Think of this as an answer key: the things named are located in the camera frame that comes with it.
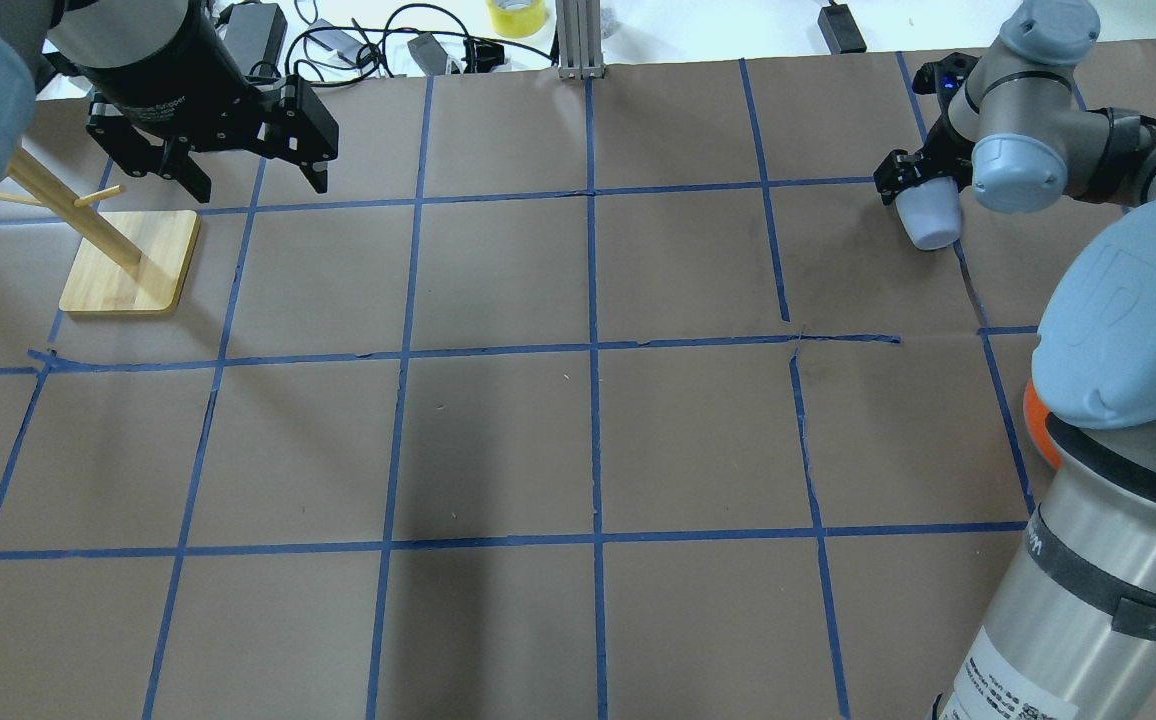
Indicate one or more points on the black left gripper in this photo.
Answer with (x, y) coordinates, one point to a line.
(170, 72)

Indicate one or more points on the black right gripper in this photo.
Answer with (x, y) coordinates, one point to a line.
(940, 157)

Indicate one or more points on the light blue plastic cup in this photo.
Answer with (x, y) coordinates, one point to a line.
(931, 214)

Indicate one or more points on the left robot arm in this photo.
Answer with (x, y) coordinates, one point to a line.
(26, 26)

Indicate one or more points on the black power adapter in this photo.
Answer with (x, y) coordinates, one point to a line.
(253, 34)

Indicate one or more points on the wooden mug tree stand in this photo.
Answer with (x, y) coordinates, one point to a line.
(130, 262)

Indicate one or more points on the small black adapter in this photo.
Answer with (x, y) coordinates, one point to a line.
(840, 30)

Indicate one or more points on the orange can-shaped container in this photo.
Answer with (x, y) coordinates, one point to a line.
(1035, 414)

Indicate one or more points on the yellow tape roll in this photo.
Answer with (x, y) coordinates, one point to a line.
(517, 18)

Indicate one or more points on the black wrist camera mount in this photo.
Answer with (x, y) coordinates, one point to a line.
(944, 77)

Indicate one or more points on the aluminium frame post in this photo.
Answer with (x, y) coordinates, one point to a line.
(579, 36)

